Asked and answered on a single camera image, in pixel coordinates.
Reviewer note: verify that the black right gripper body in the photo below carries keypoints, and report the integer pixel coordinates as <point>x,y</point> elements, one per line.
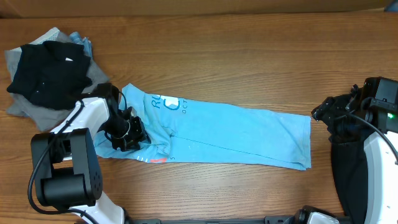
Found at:
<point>342,127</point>

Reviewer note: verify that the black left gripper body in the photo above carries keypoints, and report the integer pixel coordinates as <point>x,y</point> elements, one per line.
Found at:
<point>136,132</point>

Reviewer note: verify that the light blue printed t-shirt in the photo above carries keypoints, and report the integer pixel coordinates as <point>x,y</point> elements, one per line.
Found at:
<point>183,130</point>

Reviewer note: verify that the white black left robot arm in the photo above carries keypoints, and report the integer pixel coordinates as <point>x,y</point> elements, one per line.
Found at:
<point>66,176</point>

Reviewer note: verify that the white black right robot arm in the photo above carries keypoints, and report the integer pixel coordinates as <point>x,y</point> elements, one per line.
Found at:
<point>380,149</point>

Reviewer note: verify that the black garment pile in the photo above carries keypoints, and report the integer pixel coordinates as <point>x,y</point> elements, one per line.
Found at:
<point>350,174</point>

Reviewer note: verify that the grey folded garment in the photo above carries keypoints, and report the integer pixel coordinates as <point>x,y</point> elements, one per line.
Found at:
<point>45,118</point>

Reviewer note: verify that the black folded polo shirt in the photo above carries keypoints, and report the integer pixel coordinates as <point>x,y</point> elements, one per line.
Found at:
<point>52,74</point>

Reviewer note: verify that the blue folded garment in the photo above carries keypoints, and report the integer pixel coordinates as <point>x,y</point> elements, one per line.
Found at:
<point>76,38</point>

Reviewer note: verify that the white mesh folded garment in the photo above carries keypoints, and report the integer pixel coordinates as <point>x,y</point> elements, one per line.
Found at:
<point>51,34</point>

